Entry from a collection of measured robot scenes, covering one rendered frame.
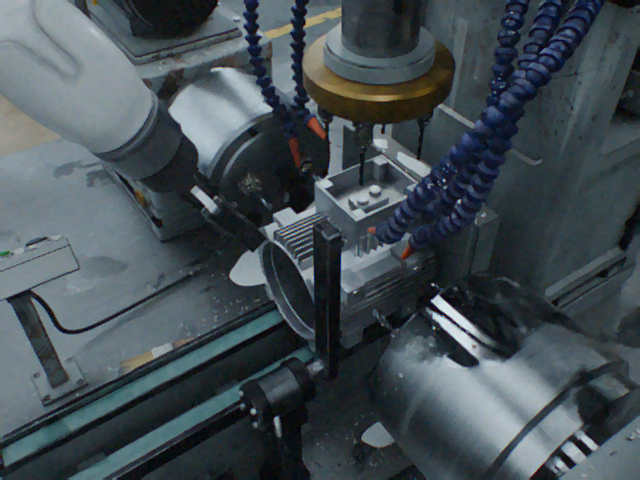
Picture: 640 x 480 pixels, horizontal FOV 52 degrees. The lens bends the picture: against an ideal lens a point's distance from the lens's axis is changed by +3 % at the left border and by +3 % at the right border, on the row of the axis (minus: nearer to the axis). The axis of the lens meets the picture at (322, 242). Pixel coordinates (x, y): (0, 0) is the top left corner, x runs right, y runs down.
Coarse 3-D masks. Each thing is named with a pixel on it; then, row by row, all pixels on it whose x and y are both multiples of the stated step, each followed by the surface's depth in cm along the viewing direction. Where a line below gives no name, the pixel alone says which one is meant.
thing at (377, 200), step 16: (368, 160) 93; (384, 160) 93; (336, 176) 91; (352, 176) 93; (368, 176) 95; (384, 176) 95; (400, 176) 92; (320, 192) 89; (336, 192) 93; (352, 192) 93; (368, 192) 91; (384, 192) 93; (400, 192) 93; (320, 208) 91; (336, 208) 87; (352, 208) 90; (368, 208) 89; (384, 208) 85; (336, 224) 89; (352, 224) 85; (368, 224) 85; (416, 224) 92; (352, 240) 87; (368, 240) 87
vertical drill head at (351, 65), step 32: (352, 0) 69; (384, 0) 67; (416, 0) 68; (352, 32) 71; (384, 32) 69; (416, 32) 71; (320, 64) 75; (352, 64) 71; (384, 64) 70; (416, 64) 71; (448, 64) 75; (320, 96) 73; (352, 96) 70; (384, 96) 70; (416, 96) 70; (384, 128) 89; (416, 160) 85
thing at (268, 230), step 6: (426, 222) 91; (264, 228) 91; (270, 228) 91; (276, 228) 91; (414, 228) 91; (264, 234) 91; (270, 234) 91; (312, 276) 84; (306, 282) 85; (312, 282) 83; (312, 288) 84; (270, 294) 100; (312, 294) 85; (420, 294) 99; (270, 300) 101; (312, 342) 92; (312, 348) 93
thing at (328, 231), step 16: (320, 224) 67; (320, 240) 67; (336, 240) 66; (320, 256) 69; (336, 256) 68; (320, 272) 70; (336, 272) 70; (320, 288) 72; (336, 288) 71; (320, 304) 74; (336, 304) 73; (320, 320) 76; (336, 320) 75; (320, 336) 78; (336, 336) 77; (320, 352) 80; (336, 352) 80; (320, 368) 81; (336, 368) 82
